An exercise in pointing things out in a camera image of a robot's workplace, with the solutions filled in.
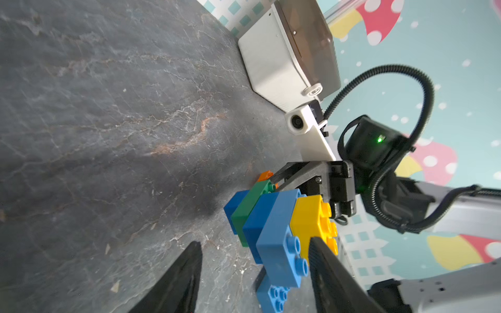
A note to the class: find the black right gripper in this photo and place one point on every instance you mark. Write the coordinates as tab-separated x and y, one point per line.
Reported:
332	180

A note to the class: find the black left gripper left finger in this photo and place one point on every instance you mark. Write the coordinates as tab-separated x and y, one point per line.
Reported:
177	290

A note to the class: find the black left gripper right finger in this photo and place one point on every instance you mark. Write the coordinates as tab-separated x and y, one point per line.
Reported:
335	290

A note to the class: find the yellow lego brick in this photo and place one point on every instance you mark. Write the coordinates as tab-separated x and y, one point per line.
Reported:
311	218

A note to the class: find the light blue lego brick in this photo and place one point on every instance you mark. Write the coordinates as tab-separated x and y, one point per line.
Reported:
270	297
278	248

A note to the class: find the orange lego brick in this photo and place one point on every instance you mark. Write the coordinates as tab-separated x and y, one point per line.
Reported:
265	176

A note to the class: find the green lego brick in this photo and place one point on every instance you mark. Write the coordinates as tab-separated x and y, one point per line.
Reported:
246	206

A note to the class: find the dark blue lego brick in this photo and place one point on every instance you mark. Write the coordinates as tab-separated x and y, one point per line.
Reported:
257	219

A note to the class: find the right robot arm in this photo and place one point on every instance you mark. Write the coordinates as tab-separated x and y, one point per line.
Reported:
367	156

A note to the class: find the white storage box brown lid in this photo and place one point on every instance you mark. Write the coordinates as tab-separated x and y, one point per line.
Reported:
289	55

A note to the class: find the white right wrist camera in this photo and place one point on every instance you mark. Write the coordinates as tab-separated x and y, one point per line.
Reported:
306	124

